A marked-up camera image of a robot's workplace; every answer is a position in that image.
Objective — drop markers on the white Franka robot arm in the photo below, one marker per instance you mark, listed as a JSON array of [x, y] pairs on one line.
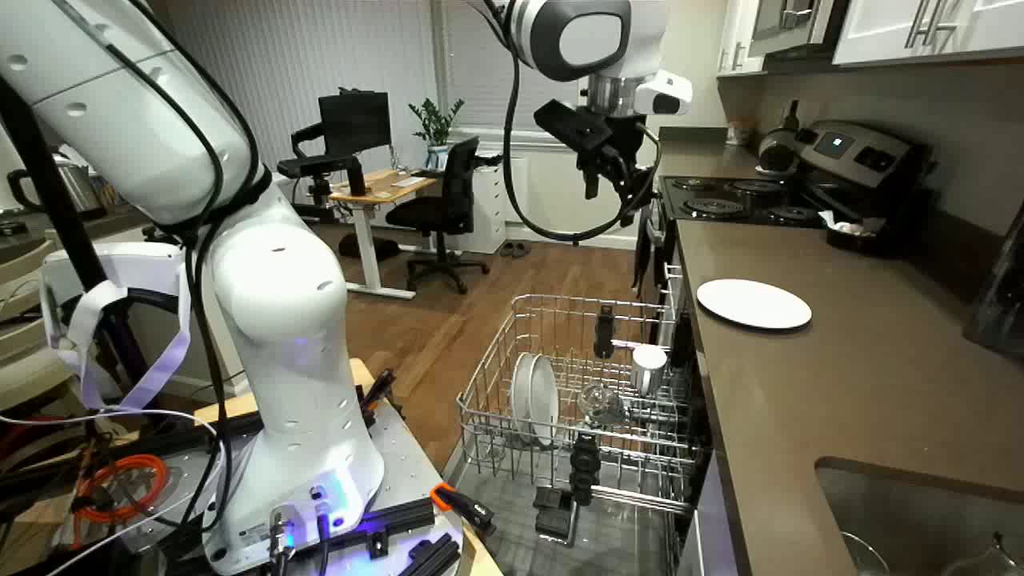
[[288, 320]]

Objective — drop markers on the wooden desk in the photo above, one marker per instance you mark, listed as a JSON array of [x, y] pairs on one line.
[[385, 191]]

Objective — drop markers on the dishwasher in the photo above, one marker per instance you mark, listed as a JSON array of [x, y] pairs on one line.
[[617, 548]]

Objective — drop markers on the black table clamp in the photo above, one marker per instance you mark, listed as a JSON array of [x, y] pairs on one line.
[[374, 397]]

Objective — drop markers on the brown kitchen countertop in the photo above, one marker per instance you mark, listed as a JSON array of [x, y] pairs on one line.
[[852, 394]]

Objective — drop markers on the dark microwave hood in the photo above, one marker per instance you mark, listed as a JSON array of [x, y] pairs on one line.
[[793, 24]]

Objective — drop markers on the black and steel stove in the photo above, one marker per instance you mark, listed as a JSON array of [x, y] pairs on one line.
[[737, 198]]

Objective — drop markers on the black office chair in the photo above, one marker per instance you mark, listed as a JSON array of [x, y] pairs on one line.
[[451, 198]]

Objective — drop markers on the black stand pole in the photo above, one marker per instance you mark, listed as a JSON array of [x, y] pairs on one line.
[[51, 204]]

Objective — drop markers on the white plate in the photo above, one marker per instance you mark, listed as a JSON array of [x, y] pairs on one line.
[[544, 397], [518, 392], [753, 304]]

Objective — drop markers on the black tumbler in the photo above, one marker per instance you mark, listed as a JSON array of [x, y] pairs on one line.
[[606, 331]]

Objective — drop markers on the black coffee maker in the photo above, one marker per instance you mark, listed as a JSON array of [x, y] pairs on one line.
[[1002, 290]]

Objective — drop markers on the narrow white wall cabinet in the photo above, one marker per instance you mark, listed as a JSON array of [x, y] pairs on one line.
[[737, 36]]

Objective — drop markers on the white mug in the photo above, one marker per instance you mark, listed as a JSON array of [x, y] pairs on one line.
[[646, 368]]

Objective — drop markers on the green potted plant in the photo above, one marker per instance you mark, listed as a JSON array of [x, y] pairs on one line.
[[437, 123]]

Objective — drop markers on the steel kitchen sink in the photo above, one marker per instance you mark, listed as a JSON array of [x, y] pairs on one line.
[[915, 523]]

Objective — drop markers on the dark kettle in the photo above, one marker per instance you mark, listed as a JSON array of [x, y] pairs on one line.
[[777, 156]]

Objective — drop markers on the wooden board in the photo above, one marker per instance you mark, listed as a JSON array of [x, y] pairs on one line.
[[242, 407]]

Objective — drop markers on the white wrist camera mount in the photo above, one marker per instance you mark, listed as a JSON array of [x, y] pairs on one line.
[[665, 95]]

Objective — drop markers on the grey robot mounting table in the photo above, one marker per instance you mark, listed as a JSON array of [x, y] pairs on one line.
[[411, 460]]

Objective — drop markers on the black pan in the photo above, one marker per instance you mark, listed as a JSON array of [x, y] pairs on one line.
[[852, 237]]

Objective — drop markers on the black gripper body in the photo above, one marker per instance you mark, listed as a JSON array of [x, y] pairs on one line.
[[595, 133]]

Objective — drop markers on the black cutlery holder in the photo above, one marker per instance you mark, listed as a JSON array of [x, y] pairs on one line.
[[582, 465]]

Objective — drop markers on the black computer monitor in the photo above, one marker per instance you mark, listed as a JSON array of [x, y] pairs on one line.
[[357, 123]]

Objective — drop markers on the clear drinking glass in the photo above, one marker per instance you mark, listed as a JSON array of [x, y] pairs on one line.
[[609, 405]]

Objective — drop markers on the black flat device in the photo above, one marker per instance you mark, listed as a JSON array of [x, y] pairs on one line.
[[430, 555]]

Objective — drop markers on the black armchair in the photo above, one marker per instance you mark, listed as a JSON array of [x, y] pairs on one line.
[[309, 164]]

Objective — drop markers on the white sink base cabinet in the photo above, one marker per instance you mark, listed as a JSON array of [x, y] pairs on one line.
[[717, 533]]

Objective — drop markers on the orange and black tool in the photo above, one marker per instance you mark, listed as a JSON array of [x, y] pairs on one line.
[[466, 510]]

